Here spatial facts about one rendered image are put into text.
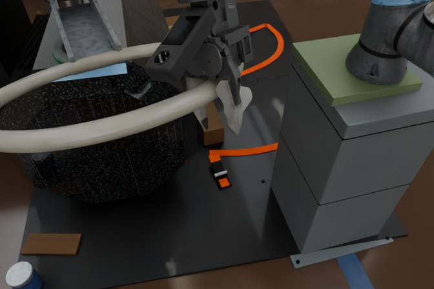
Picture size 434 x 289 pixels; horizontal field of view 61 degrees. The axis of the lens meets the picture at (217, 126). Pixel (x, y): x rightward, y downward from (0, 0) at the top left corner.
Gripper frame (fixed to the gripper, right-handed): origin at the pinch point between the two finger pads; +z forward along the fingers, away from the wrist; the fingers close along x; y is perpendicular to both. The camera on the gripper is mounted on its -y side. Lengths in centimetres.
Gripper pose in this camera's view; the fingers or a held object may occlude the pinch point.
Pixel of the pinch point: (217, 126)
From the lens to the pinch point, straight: 56.5
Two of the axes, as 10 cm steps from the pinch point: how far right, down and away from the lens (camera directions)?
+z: 1.6, 8.9, 4.2
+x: -8.0, -1.3, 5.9
